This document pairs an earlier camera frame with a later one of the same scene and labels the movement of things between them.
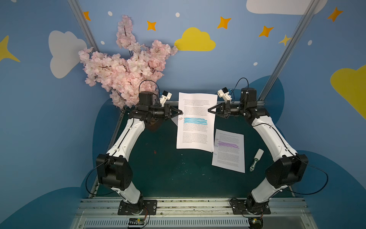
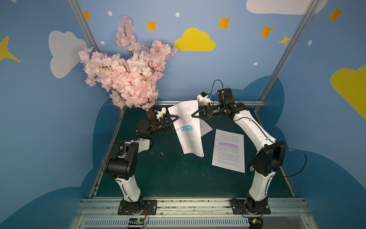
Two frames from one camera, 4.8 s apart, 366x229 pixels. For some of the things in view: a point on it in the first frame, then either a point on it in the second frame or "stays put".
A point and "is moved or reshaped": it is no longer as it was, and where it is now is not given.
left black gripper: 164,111 → 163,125
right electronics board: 256,223 stays put
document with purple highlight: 228,152 stays put
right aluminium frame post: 289,49 stays put
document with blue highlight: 196,126 is moved or reshaped
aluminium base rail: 102,213 stays put
